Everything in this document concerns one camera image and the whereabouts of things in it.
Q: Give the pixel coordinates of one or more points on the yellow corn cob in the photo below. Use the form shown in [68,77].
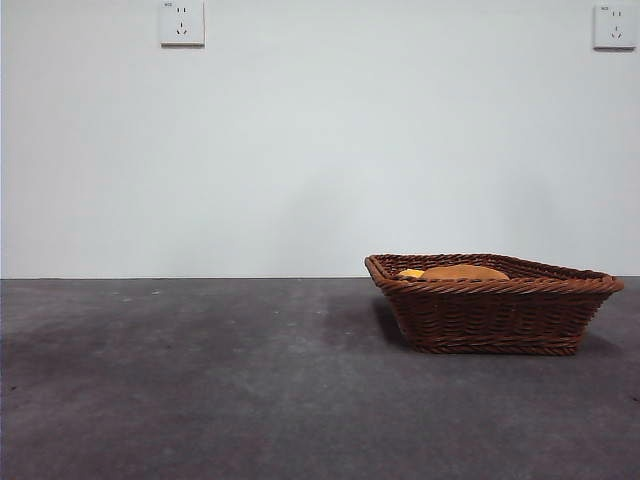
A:
[411,273]

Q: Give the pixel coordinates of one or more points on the brown potato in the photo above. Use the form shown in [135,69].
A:
[465,273]

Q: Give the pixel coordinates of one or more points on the brown wicker basket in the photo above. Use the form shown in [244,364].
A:
[490,320]

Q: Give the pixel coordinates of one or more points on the white wall socket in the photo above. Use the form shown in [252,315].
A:
[616,27]
[182,24]

